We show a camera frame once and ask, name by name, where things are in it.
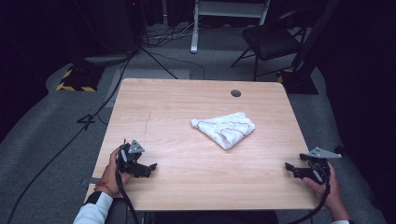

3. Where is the person's dark clothing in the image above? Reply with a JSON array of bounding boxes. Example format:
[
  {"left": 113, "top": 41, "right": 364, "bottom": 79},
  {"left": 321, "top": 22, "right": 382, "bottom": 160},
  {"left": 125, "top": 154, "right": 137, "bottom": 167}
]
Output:
[{"left": 146, "top": 210, "right": 279, "bottom": 224}]

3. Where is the white desk frame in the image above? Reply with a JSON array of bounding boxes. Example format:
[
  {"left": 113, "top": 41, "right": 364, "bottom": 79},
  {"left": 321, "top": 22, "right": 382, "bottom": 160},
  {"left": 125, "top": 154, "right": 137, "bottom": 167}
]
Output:
[{"left": 190, "top": 0, "right": 272, "bottom": 55}]

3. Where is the person's right hand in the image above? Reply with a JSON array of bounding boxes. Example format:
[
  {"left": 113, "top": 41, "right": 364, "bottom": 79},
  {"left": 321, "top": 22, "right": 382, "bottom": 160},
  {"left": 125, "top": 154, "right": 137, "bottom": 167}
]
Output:
[{"left": 302, "top": 161, "right": 344, "bottom": 210}]

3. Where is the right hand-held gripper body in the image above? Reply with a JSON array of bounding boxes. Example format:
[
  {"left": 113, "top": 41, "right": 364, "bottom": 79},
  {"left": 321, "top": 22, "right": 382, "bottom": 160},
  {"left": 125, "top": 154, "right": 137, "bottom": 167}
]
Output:
[{"left": 299, "top": 147, "right": 343, "bottom": 185}]

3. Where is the black slanted stand pole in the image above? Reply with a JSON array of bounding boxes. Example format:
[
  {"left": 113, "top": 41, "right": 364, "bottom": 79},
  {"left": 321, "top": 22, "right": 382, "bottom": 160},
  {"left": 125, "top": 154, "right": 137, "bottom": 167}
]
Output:
[{"left": 291, "top": 0, "right": 342, "bottom": 75}]

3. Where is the grey tape piece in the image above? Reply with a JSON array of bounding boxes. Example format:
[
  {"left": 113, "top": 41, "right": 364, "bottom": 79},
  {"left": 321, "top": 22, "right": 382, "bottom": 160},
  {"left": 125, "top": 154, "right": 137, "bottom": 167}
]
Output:
[{"left": 81, "top": 176, "right": 103, "bottom": 187}]

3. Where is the black chair armrest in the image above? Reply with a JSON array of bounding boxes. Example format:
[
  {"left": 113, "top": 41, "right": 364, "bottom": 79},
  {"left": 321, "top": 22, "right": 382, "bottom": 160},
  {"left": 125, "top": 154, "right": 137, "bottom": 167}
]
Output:
[{"left": 105, "top": 198, "right": 129, "bottom": 224}]

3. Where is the thin black floor cable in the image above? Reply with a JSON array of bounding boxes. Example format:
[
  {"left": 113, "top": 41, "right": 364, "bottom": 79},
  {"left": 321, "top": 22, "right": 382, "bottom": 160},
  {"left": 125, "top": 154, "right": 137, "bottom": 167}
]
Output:
[{"left": 148, "top": 50, "right": 206, "bottom": 80}]

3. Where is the red bracelet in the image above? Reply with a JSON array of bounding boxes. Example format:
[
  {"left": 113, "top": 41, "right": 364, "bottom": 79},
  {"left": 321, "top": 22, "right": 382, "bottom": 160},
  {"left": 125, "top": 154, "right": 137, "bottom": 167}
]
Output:
[{"left": 93, "top": 180, "right": 114, "bottom": 196}]

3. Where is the right hand-held gripper black cable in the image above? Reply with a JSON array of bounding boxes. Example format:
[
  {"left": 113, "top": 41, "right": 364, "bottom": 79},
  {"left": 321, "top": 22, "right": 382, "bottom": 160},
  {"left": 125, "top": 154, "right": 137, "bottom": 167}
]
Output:
[{"left": 286, "top": 181, "right": 332, "bottom": 224}]

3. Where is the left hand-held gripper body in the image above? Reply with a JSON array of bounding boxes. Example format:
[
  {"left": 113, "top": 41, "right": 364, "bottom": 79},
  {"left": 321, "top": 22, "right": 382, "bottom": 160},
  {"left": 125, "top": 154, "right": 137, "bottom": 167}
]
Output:
[{"left": 116, "top": 139, "right": 151, "bottom": 179}]

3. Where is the left hand-held gripper black cable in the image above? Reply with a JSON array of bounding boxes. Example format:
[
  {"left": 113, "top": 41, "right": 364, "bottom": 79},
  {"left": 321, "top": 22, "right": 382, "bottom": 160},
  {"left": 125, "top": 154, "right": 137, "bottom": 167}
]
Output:
[{"left": 115, "top": 166, "right": 140, "bottom": 224}]

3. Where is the bundle of floor cables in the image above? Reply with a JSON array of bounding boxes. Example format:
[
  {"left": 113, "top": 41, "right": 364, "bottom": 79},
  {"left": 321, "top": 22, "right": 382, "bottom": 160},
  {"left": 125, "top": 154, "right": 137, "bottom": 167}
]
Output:
[{"left": 143, "top": 21, "right": 202, "bottom": 49}]

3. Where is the black folding chair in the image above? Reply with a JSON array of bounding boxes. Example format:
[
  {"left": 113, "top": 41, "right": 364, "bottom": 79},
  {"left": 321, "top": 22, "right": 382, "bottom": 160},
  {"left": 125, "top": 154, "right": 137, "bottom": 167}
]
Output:
[{"left": 231, "top": 8, "right": 313, "bottom": 82}]

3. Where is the person's left hand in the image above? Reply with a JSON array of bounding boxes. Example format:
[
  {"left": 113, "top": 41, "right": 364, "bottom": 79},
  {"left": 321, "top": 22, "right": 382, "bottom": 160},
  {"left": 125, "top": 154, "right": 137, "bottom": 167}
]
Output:
[{"left": 98, "top": 147, "right": 134, "bottom": 198}]

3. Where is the hand-held gripper black cable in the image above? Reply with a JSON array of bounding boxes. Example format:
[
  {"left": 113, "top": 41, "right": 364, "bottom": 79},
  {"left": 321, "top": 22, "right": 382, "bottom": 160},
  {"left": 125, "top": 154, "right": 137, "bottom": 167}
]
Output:
[
  {"left": 286, "top": 181, "right": 332, "bottom": 224},
  {"left": 115, "top": 166, "right": 140, "bottom": 224}
]

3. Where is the dark equipment stand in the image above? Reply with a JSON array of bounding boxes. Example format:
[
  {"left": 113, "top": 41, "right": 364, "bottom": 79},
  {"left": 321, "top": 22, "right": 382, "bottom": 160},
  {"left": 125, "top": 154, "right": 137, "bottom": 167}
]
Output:
[{"left": 82, "top": 0, "right": 147, "bottom": 65}]

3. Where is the black yellow striped base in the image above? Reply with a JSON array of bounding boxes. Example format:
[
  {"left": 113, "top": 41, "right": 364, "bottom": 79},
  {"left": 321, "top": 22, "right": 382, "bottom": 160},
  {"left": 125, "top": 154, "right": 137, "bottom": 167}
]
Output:
[
  {"left": 276, "top": 68, "right": 319, "bottom": 95},
  {"left": 55, "top": 63, "right": 106, "bottom": 93}
]

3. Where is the white towel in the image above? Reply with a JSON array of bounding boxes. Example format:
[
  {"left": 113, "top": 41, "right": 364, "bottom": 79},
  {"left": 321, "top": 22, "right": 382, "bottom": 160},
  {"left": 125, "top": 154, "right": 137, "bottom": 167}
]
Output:
[{"left": 191, "top": 111, "right": 257, "bottom": 150}]

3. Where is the long black floor cable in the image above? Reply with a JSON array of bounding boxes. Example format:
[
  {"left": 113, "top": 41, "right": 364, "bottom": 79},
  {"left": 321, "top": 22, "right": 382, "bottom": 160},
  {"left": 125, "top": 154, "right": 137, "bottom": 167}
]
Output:
[{"left": 6, "top": 52, "right": 135, "bottom": 224}]

